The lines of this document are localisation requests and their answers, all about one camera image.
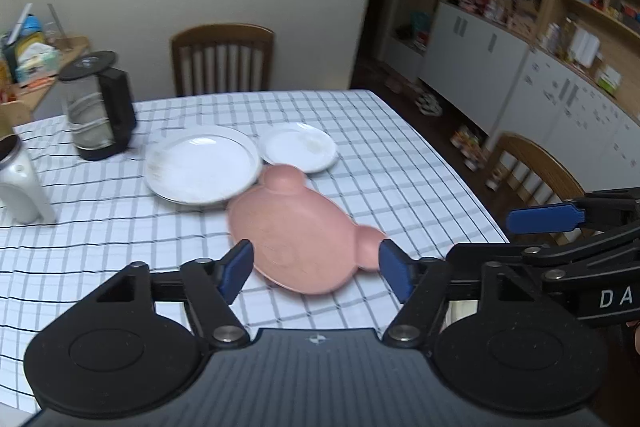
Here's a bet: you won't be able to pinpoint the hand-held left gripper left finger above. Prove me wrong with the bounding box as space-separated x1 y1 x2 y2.
91 239 255 349

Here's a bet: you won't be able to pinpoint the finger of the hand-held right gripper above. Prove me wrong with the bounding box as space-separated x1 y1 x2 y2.
506 188 640 237
446 243 567 282

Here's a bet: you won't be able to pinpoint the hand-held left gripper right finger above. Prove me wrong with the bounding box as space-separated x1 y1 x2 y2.
378 239 548 351

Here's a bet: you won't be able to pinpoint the pink bear-shaped plate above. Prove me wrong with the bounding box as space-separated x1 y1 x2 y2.
226 163 388 296

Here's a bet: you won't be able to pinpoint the large white plate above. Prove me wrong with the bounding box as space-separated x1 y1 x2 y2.
144 125 262 206

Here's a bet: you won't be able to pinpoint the small white plate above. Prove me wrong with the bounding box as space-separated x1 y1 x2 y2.
257 123 338 174

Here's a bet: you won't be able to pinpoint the wooden dining chair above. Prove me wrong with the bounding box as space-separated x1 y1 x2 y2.
487 132 586 248
170 24 276 98

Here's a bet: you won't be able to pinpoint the colourful snack bags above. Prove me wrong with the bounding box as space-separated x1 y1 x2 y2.
450 124 489 168

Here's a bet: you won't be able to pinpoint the black white checked tablecloth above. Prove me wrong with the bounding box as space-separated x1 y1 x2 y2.
0 89 511 415

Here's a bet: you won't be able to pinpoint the pair of white sneakers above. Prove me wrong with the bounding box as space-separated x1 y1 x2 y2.
417 89 444 116

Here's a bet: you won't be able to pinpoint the row of white bottles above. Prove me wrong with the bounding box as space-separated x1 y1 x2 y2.
540 18 602 68

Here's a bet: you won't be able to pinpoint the glass electric kettle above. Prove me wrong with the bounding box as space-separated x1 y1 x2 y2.
59 51 138 162

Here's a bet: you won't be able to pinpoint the group of boxes and toys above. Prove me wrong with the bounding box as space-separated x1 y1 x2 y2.
447 0 539 34

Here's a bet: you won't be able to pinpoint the white thermos jug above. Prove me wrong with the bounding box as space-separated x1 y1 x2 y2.
0 134 57 224

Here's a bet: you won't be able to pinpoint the small wooden side table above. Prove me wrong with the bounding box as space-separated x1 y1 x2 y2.
0 36 91 108

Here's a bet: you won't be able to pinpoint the tissue box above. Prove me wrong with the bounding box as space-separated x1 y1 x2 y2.
15 42 59 82

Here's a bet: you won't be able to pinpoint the blue topped container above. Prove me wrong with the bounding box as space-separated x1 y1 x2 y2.
20 14 44 38

